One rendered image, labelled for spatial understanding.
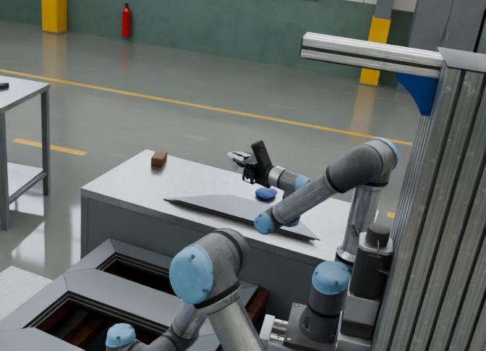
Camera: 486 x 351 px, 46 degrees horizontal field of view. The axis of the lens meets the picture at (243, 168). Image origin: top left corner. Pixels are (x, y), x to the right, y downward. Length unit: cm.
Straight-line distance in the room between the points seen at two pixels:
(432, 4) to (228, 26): 355
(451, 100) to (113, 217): 181
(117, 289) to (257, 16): 859
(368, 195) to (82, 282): 122
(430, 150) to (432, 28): 854
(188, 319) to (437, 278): 64
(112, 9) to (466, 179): 1039
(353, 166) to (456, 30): 824
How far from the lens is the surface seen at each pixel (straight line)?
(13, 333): 221
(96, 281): 244
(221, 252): 129
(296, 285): 245
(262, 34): 1060
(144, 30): 1123
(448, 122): 132
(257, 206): 263
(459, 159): 133
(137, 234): 267
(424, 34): 982
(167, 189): 275
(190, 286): 127
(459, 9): 983
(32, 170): 495
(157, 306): 230
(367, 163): 171
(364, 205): 186
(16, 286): 263
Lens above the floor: 224
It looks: 23 degrees down
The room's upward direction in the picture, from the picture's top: 7 degrees clockwise
